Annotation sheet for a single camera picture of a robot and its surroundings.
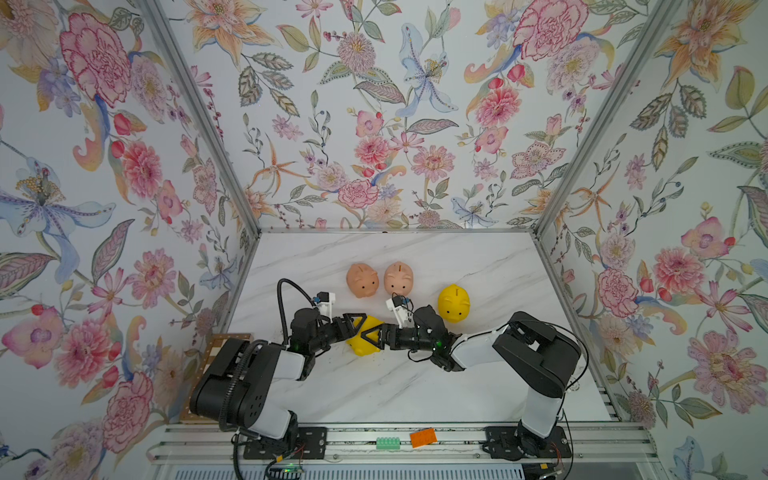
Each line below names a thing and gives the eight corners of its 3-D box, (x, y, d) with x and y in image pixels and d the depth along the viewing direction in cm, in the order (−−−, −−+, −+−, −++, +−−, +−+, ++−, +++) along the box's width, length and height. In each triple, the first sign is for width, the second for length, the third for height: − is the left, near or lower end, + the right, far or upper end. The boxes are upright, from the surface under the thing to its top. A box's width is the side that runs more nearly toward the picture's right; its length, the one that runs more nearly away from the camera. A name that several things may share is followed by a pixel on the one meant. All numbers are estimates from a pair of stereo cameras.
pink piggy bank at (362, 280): (343, 292, 105) (341, 275, 97) (357, 276, 110) (355, 259, 102) (368, 306, 102) (367, 290, 94) (381, 289, 106) (381, 272, 99)
